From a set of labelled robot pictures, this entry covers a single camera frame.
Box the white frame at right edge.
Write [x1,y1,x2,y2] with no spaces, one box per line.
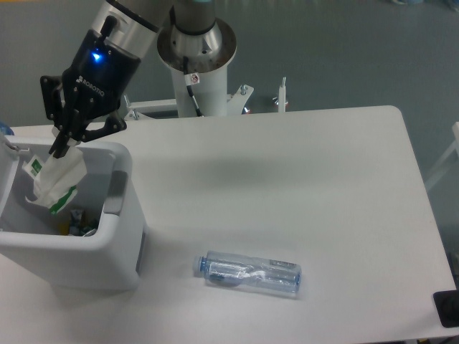
[425,122,458,192]

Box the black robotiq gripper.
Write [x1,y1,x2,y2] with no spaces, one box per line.
[39,29,141,158]

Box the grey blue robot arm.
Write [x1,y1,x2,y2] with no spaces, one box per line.
[40,1,217,158]

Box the white green wrapper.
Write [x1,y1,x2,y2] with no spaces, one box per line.
[22,146,87,215]

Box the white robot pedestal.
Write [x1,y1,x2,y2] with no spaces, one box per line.
[124,18,254,120]

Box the black device at table edge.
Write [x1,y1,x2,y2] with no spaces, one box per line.
[433,290,458,328]

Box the white trash can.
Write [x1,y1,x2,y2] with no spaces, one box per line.
[1,135,146,290]

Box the black cable on pedestal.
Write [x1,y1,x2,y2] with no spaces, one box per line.
[181,55,205,118]

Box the blue object at left edge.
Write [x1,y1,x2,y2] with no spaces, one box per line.
[0,121,14,135]

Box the clear plastic water bottle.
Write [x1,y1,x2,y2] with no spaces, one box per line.
[192,251,302,294]

